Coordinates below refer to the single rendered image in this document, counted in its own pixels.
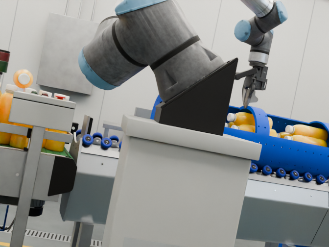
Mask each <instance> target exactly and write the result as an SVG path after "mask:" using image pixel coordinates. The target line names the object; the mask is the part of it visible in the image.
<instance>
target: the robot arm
mask: <svg viewBox="0 0 329 247"><path fill-rule="evenodd" d="M240 1H241V2H243V3H244V4H245V5H246V6H247V7H248V8H249V9H250V10H251V11H252V12H253V13H255V16H254V17H252V18H251V19H249V20H241V21H239V22H238V23H237V24H236V26H235V29H234V34H235V37H236V38H237V39H238V40H239V41H241V42H244V43H246V44H249V45H251V48H250V53H249V58H248V62H250V63H249V66H252V67H253V68H251V69H248V70H245V71H242V72H236V74H235V80H240V79H241V78H243V77H245V79H244V83H243V87H242V101H243V106H244V108H247V106H248V105H249V103H251V102H257V101H258V98H257V97H256V96H255V93H256V91H255V90H262V91H263V90H266V85H267V79H266V76H267V71H268V67H267V66H265V65H267V63H268V58H269V53H270V49H271V44H272V39H273V37H274V36H273V34H274V31H273V29H274V28H275V27H277V26H279V25H280V24H282V23H283V22H285V21H286V20H287V19H288V13H287V10H286V8H285V6H284V4H283V3H282V2H281V1H279V0H277V1H276V2H274V1H273V0H240ZM78 64H79V67H80V70H81V72H82V73H83V74H84V75H85V77H86V79H87V80H88V81H89V82H90V83H91V84H92V85H94V86H95V87H97V88H99V89H103V90H112V89H114V88H116V87H119V86H121V85H122V84H123V83H124V82H126V81H127V80H129V79H130V78H131V77H133V76H134V75H136V74H137V73H139V72H140V71H141V70H143V69H144V68H146V67H147V66H149V67H150V68H151V70H152V71H153V73H154V75H155V78H156V82H157V87H158V91H159V95H160V98H161V99H162V101H163V102H166V101H167V100H170V99H171V98H173V97H175V96H177V95H178V94H180V93H181V92H183V91H185V90H186V89H188V88H189V87H191V86H192V85H194V84H196V83H197V82H199V81H200V80H202V79H203V78H205V77H207V76H208V75H210V74H211V73H213V72H214V71H216V70H217V69H218V68H220V67H221V66H223V65H224V64H225V63H224V61H223V60H222V58H221V57H220V56H219V55H218V54H216V53H215V52H214V51H213V50H211V49H210V48H209V47H207V46H206V45H205V44H204V43H203V42H202V41H201V39H200V38H199V36H198V34H197V33H196V31H195V30H194V28H193V26H192V25H191V23H190V22H189V20H188V18H187V17H186V15H185V14H184V12H183V10H182V9H181V7H180V6H179V4H178V2H177V1H176V0H117V1H116V3H115V6H114V8H113V10H112V12H111V15H110V16H109V17H106V18H105V19H103V20H102V21H101V23H100V24H99V26H98V29H97V31H96V33H95V36H94V38H93V39H92V40H91V41H90V42H89V43H88V44H87V45H86V46H84V47H83V49H82V50H81V52H80V53H79V56H78ZM265 83H266V85H265ZM264 86H265V87H264ZM248 88H249V89H248Z"/></svg>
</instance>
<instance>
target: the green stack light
mask: <svg viewBox="0 0 329 247"><path fill-rule="evenodd" d="M8 64H9V63H8V62H4V61H0V72H3V73H7V69H8Z"/></svg>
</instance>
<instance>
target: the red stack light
mask: <svg viewBox="0 0 329 247"><path fill-rule="evenodd" d="M9 59H10V54H9V53H5V52H1V51H0V61H4V62H9Z"/></svg>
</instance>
